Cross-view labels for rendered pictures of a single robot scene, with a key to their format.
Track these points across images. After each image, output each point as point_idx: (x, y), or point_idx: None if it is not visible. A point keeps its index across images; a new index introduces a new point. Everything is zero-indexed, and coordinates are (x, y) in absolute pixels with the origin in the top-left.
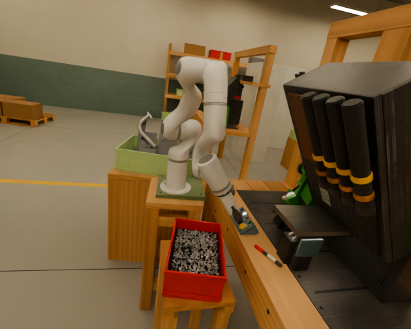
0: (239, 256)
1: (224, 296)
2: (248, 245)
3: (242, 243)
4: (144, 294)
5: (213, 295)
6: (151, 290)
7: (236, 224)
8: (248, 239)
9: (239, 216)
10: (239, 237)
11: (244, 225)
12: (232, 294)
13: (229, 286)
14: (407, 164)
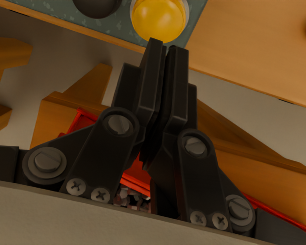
0: (223, 80)
1: (299, 206)
2: (274, 62)
3: (243, 84)
4: None
5: None
6: None
7: (93, 21)
8: (236, 18)
9: (195, 111)
10: (191, 68)
11: (179, 2)
12: None
13: (280, 172)
14: None
